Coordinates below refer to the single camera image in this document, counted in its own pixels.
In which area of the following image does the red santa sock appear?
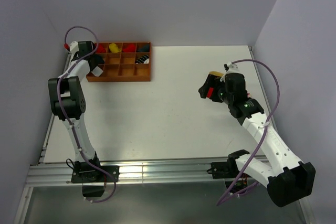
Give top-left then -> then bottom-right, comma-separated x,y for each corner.
206,88 -> 251,98

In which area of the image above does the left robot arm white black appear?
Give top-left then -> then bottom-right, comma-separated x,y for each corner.
48,41 -> 104,183

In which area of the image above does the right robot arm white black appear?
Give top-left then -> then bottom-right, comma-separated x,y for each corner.
198,71 -> 316,207

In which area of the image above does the beige flat sock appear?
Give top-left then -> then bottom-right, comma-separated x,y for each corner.
209,71 -> 224,77

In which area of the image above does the red rolled sock left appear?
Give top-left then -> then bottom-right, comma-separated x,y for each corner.
96,44 -> 106,54

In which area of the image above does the red rolled sock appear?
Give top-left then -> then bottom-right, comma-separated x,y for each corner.
96,44 -> 106,54
122,44 -> 136,52

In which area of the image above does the dark navy rolled sock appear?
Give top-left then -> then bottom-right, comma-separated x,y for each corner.
94,54 -> 104,65

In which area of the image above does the yellow rolled sock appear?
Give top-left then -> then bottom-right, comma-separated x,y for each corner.
109,43 -> 121,54

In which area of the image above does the wooden compartment tray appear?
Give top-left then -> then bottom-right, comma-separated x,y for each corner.
86,41 -> 152,82

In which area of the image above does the red rolled sock middle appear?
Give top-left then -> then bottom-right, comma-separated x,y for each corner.
122,44 -> 136,52

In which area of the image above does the dark teal rolled sock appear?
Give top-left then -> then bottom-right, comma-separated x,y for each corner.
137,44 -> 151,52

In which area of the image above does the black white striped rolled sock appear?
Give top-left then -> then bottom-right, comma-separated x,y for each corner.
135,55 -> 150,64

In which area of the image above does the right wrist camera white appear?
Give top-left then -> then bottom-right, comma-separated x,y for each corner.
221,62 -> 240,82

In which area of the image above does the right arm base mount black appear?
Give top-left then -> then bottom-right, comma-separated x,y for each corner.
206,150 -> 249,194

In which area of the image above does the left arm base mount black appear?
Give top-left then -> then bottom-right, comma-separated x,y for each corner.
66,158 -> 119,200

